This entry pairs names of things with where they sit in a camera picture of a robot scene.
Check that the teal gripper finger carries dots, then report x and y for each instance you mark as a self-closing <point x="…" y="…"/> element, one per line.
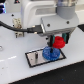
<point x="51" y="40"/>
<point x="66" y="38"/>

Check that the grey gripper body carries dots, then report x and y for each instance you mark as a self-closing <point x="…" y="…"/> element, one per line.
<point x="55" y="24"/>

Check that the red gear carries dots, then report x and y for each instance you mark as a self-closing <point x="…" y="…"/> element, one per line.
<point x="58" y="42"/>

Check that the blue gear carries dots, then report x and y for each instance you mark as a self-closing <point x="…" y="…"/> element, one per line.
<point x="51" y="53"/>

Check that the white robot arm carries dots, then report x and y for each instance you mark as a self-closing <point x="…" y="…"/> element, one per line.
<point x="33" y="10"/>

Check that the left metal peg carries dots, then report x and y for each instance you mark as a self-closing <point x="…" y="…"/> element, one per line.
<point x="35" y="56"/>

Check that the beige connector block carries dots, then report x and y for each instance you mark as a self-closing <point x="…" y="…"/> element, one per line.
<point x="17" y="24"/>

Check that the metal base plate black border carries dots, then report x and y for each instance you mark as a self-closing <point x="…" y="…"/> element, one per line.
<point x="30" y="56"/>

